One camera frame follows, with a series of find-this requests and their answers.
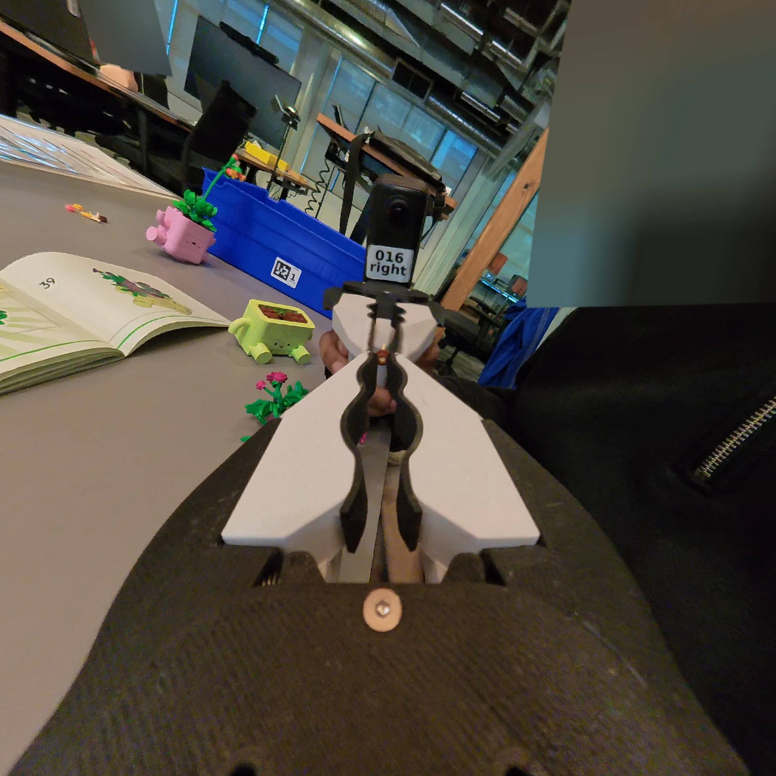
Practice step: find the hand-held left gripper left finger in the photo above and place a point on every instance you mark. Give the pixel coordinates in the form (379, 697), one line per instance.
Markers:
(291, 479)

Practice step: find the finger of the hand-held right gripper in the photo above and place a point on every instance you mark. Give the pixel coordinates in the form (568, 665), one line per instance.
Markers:
(351, 327)
(418, 333)

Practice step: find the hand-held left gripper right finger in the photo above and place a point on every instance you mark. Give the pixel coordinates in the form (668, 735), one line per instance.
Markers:
(467, 485)

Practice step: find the small brown toy stem piece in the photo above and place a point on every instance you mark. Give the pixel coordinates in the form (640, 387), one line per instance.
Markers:
(382, 359)

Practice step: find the green toy plant pink flowers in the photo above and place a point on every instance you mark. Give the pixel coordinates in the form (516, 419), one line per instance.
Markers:
(273, 403)

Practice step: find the person's right hand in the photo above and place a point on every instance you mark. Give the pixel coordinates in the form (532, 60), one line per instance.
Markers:
(332, 354)

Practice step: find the lime green toy flowerpot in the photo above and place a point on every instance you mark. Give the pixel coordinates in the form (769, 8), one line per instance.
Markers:
(273, 333)

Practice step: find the blue jacket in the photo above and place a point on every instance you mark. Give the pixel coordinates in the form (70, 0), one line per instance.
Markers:
(515, 345)

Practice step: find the blue plastic bin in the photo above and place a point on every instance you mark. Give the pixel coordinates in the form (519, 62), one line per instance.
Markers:
(273, 242)

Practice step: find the orange toy flower on stem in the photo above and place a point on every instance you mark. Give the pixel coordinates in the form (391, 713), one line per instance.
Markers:
(233, 168)

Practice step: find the person's dark jacket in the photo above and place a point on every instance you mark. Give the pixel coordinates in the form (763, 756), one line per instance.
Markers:
(636, 424)

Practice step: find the pink toy flowerpot with plant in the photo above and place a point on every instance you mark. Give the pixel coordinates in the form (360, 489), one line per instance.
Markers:
(182, 233)

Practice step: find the black office chair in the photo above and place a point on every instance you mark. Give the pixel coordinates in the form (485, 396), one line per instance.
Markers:
(218, 133)

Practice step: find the dark computer monitor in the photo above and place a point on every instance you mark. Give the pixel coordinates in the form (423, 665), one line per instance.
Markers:
(242, 91)

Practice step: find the open toy instruction booklet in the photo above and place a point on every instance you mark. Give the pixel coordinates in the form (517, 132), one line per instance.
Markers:
(91, 315)

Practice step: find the laminated instruction sheet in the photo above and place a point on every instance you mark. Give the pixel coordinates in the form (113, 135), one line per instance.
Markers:
(60, 151)

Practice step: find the wooden post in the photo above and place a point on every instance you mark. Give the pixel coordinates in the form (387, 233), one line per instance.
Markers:
(497, 224)

